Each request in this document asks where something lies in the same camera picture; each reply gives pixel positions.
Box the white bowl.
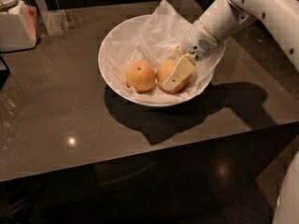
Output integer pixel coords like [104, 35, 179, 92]
[97, 14, 218, 107]

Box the white lidded jar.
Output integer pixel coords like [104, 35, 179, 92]
[0, 0, 37, 52]

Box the black object at left edge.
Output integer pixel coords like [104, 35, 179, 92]
[0, 55, 10, 90]

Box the white crumpled paper liner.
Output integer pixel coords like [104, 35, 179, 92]
[105, 0, 226, 105]

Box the clear acrylic stand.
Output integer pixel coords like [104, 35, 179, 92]
[36, 0, 76, 35]

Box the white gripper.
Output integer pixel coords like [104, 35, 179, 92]
[162, 20, 219, 91]

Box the orange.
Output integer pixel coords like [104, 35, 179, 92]
[125, 60, 156, 92]
[156, 60, 188, 93]

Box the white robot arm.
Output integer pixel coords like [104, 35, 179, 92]
[162, 0, 299, 91]

